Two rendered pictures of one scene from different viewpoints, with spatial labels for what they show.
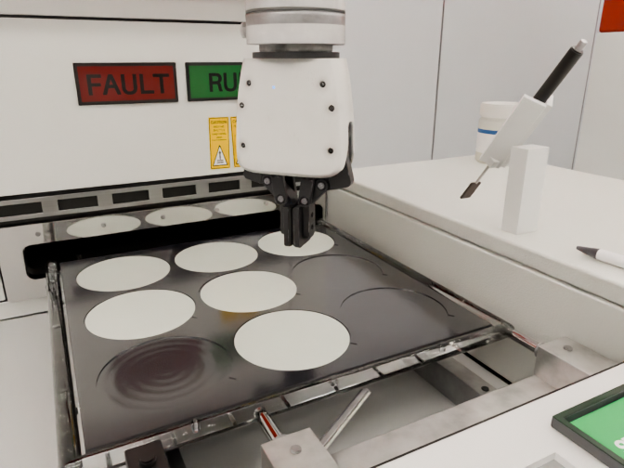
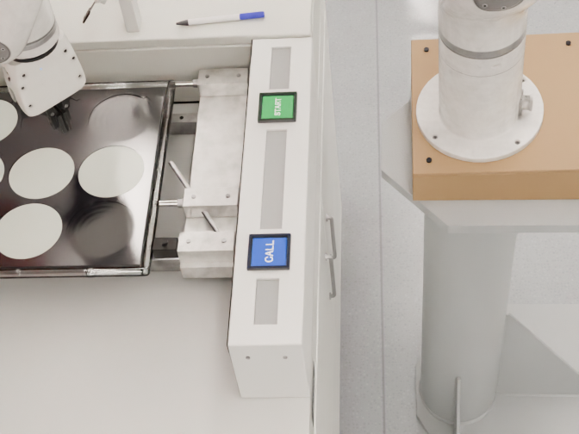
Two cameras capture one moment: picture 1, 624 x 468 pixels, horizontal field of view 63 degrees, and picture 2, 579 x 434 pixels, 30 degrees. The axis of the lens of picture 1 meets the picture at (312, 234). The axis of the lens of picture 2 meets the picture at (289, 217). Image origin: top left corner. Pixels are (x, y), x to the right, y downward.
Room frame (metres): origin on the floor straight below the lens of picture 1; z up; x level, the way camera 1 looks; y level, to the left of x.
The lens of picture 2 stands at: (-0.45, 0.74, 2.12)
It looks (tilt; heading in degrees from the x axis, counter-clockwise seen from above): 52 degrees down; 306
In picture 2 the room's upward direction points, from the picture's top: 8 degrees counter-clockwise
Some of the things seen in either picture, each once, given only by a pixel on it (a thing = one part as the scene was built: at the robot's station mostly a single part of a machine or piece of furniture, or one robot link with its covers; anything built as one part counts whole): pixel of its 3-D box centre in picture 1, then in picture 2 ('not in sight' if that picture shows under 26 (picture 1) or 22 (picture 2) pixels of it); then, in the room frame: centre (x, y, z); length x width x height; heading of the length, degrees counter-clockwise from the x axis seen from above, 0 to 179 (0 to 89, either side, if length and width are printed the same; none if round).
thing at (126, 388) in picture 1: (248, 292); (41, 174); (0.49, 0.07, 0.90); 0.34 x 0.34 x 0.01; 27
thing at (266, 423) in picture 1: (272, 432); (171, 203); (0.28, 0.03, 0.89); 0.05 x 0.01 x 0.01; 27
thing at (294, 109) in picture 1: (296, 108); (39, 65); (0.47, 0.01, 1.09); 0.10 x 0.07 x 0.11; 69
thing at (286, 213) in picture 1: (281, 207); (47, 117); (0.47, 0.03, 0.99); 0.03 x 0.03 x 0.07; 69
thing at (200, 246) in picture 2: not in sight; (207, 246); (0.19, 0.07, 0.89); 0.08 x 0.03 x 0.03; 27
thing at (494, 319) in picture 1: (390, 263); (62, 88); (0.57, -0.09, 0.90); 0.37 x 0.01 x 0.01; 27
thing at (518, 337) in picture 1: (528, 343); (186, 83); (0.39, -0.19, 0.89); 0.05 x 0.01 x 0.01; 27
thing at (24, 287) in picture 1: (184, 237); not in sight; (0.67, 0.18, 0.89); 0.44 x 0.02 x 0.10; 117
